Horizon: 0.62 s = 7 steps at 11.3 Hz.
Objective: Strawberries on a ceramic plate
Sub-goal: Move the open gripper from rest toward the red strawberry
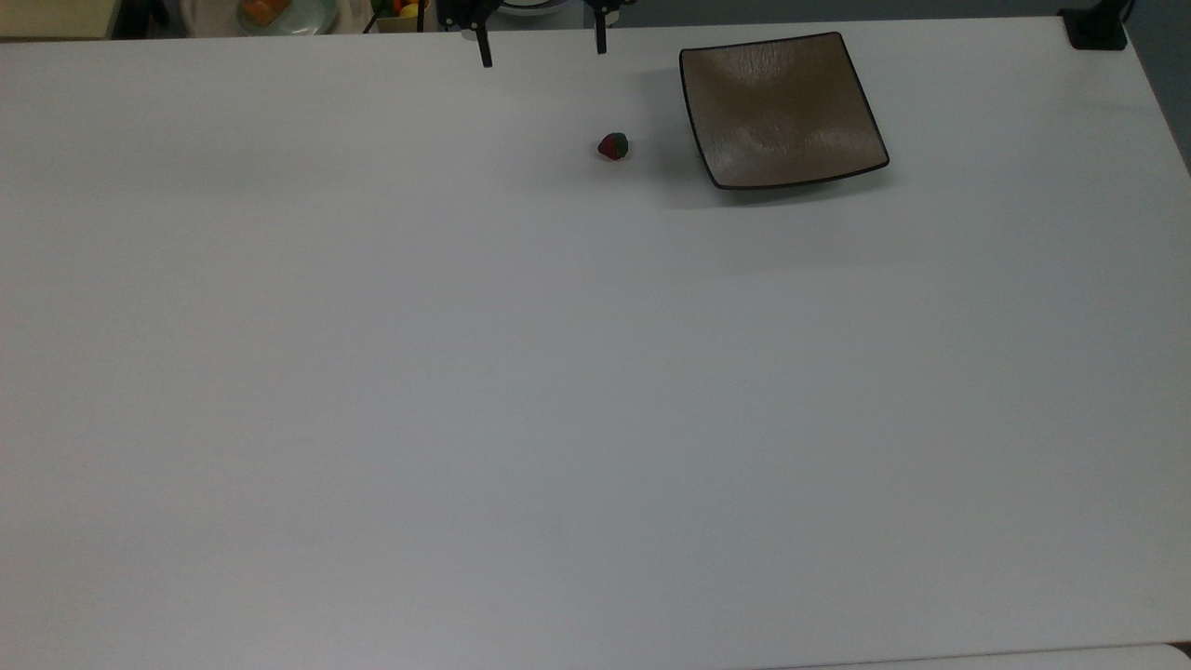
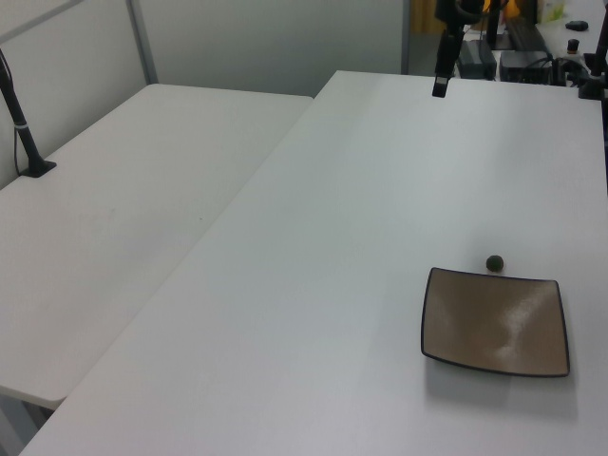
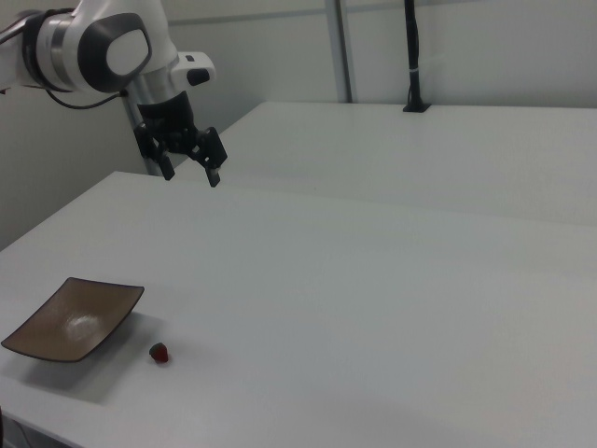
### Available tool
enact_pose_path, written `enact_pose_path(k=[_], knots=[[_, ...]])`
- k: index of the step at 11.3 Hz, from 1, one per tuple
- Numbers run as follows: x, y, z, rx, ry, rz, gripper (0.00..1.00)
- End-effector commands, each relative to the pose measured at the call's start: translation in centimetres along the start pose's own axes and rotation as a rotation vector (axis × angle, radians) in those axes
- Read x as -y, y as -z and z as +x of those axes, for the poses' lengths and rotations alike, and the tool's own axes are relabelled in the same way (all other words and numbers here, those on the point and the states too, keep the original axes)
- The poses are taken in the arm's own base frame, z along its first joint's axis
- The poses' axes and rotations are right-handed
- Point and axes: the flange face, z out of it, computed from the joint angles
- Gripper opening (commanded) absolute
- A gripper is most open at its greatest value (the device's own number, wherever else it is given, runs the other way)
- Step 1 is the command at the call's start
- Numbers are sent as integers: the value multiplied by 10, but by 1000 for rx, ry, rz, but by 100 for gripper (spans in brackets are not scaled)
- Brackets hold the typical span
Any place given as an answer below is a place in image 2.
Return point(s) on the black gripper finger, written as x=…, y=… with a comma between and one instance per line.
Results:
x=444, y=87
x=436, y=87

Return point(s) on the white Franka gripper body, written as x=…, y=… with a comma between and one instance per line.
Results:
x=449, y=53

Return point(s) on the square brown ceramic plate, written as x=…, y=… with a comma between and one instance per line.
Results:
x=494, y=323

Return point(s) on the black power supply box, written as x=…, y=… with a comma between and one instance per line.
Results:
x=476, y=59

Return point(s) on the black monitor stand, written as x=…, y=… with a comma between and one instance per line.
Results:
x=495, y=28

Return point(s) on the black electronics box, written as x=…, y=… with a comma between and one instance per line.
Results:
x=525, y=64

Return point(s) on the orange object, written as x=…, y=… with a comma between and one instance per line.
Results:
x=512, y=8

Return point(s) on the green and white box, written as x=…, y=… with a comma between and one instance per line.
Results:
x=552, y=9

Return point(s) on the black computer mouse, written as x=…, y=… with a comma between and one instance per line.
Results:
x=576, y=25

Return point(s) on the white side table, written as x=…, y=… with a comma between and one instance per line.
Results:
x=95, y=228

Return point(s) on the black clamp camera stand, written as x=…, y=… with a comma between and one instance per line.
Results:
x=594, y=71

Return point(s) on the grey aluminium partition post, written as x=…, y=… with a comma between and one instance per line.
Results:
x=142, y=38

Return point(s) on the black camera stand pole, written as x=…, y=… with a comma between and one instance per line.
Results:
x=19, y=128

